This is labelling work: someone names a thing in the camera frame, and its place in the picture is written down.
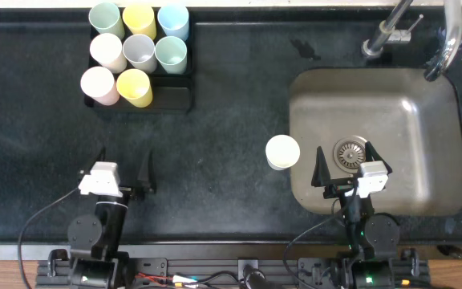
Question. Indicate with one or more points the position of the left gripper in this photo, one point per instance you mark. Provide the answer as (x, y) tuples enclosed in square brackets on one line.
[(132, 192)]

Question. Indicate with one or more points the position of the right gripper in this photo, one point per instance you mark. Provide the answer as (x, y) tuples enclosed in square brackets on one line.
[(339, 188)]

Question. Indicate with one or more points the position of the white cup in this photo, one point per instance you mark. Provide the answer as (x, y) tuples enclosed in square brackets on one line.
[(282, 150), (106, 48)]

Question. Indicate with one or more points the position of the yellow cup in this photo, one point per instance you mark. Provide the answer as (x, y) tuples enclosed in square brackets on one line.
[(132, 85), (138, 18)]

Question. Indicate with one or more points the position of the pink cup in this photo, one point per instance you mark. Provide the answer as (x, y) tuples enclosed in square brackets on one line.
[(98, 82)]

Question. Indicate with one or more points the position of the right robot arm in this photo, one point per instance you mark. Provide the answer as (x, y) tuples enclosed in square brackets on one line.
[(381, 234)]

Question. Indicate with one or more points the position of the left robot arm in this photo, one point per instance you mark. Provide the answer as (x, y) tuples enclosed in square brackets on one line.
[(110, 225)]

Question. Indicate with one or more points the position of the steel sink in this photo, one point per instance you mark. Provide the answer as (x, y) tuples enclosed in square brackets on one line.
[(395, 120)]

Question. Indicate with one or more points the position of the grey cup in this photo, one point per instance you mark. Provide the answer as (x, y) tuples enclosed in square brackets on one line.
[(139, 49)]

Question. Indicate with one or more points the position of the green cup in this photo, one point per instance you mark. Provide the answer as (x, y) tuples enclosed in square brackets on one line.
[(170, 51), (103, 16)]

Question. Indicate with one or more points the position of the steel tap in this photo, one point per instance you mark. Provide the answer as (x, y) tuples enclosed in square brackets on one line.
[(375, 40)]

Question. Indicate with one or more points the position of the blue cup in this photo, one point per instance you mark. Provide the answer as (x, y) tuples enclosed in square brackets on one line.
[(173, 18)]

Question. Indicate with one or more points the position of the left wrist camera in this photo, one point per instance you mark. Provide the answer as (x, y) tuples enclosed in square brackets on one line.
[(100, 178)]

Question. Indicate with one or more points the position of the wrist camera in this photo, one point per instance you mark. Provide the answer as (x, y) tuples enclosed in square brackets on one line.
[(372, 178), (100, 178)]

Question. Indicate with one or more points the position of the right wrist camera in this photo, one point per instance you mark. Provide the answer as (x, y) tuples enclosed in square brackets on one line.
[(372, 178)]

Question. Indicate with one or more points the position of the mounting rail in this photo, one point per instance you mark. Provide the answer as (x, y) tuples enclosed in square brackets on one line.
[(207, 268)]

